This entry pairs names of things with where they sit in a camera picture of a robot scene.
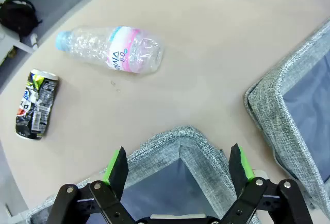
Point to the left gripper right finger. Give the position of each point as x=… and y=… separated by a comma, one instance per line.
x=238, y=172

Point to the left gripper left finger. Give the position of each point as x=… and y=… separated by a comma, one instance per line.
x=117, y=172

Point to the clear plastic bottle pink label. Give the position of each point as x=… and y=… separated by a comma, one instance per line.
x=121, y=51

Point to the grey fabric basket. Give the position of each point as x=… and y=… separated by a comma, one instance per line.
x=278, y=100
x=159, y=146

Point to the black snack wrapper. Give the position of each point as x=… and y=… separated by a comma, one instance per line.
x=36, y=105

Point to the low white desk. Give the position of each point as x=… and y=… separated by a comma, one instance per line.
x=7, y=41

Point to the black backpack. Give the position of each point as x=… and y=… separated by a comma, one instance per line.
x=18, y=18

